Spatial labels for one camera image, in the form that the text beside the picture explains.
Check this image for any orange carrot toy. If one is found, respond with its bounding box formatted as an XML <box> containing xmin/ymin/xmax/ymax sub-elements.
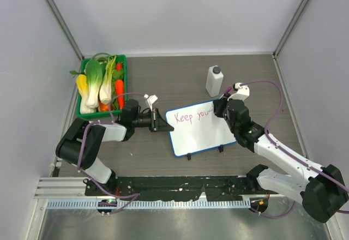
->
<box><xmin>115</xmin><ymin>79</ymin><xmax>124</xmax><ymax>106</ymax></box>

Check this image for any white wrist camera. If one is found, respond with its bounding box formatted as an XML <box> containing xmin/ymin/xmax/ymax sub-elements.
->
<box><xmin>143</xmin><ymin>94</ymin><xmax>158</xmax><ymax>111</ymax></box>
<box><xmin>227</xmin><ymin>82</ymin><xmax>250</xmax><ymax>101</ymax></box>

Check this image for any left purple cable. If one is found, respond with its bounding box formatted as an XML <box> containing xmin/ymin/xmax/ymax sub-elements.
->
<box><xmin>77</xmin><ymin>92</ymin><xmax>145</xmax><ymax>215</ymax></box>

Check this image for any green plastic basket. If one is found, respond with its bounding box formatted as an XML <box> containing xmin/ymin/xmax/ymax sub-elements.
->
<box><xmin>70</xmin><ymin>52</ymin><xmax>127</xmax><ymax>119</ymax></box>

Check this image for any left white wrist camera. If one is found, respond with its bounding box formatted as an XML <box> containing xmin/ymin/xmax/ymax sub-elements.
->
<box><xmin>143</xmin><ymin>94</ymin><xmax>158</xmax><ymax>111</ymax></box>

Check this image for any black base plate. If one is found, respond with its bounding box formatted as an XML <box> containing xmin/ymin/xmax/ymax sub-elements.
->
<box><xmin>84</xmin><ymin>175</ymin><xmax>273</xmax><ymax>201</ymax></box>

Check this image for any purple cable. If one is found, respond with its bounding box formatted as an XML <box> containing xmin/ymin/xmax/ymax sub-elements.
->
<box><xmin>239</xmin><ymin>80</ymin><xmax>349</xmax><ymax>219</ymax></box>
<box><xmin>77</xmin><ymin>92</ymin><xmax>145</xmax><ymax>215</ymax></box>

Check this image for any white bottle grey cap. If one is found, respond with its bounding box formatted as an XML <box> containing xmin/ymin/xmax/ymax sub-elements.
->
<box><xmin>205</xmin><ymin>65</ymin><xmax>224</xmax><ymax>97</ymax></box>

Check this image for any yellow cabbage toy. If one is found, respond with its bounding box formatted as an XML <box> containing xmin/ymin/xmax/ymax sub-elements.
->
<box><xmin>76</xmin><ymin>74</ymin><xmax>88</xmax><ymax>99</ymax></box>

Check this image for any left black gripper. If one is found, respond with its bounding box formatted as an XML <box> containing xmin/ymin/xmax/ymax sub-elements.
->
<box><xmin>133</xmin><ymin>108</ymin><xmax>173</xmax><ymax>133</ymax></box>

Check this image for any green bok choy toy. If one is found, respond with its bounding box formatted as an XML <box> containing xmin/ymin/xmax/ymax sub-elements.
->
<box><xmin>85</xmin><ymin>59</ymin><xmax>104</xmax><ymax>108</ymax></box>

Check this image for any blue framed whiteboard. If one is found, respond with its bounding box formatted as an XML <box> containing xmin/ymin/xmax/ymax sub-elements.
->
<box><xmin>165</xmin><ymin>100</ymin><xmax>237</xmax><ymax>157</ymax></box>

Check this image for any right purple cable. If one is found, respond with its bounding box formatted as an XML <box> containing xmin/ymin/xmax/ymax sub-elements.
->
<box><xmin>239</xmin><ymin>80</ymin><xmax>349</xmax><ymax>219</ymax></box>

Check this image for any pale green celery toy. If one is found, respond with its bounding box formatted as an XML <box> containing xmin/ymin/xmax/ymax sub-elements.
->
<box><xmin>99</xmin><ymin>56</ymin><xmax>116</xmax><ymax>104</ymax></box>

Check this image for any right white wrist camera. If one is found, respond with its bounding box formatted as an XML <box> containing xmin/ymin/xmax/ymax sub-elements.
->
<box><xmin>227</xmin><ymin>82</ymin><xmax>250</xmax><ymax>101</ymax></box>

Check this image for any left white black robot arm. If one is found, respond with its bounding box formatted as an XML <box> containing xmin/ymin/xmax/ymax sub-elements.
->
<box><xmin>56</xmin><ymin>99</ymin><xmax>174</xmax><ymax>196</ymax></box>

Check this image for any small red strawberry toy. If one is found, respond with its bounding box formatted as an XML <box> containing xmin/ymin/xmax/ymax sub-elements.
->
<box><xmin>116</xmin><ymin>63</ymin><xmax>123</xmax><ymax>70</ymax></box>

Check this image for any aluminium frame rail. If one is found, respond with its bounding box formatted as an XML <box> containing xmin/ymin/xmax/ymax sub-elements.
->
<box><xmin>34</xmin><ymin>175</ymin><xmax>300</xmax><ymax>200</ymax></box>

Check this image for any white marker pink cap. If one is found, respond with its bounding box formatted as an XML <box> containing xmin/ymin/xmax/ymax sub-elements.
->
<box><xmin>219</xmin><ymin>87</ymin><xmax>232</xmax><ymax>109</ymax></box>

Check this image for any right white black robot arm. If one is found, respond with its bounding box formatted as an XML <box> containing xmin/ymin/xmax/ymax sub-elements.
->
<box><xmin>213</xmin><ymin>95</ymin><xmax>348</xmax><ymax>223</ymax></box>

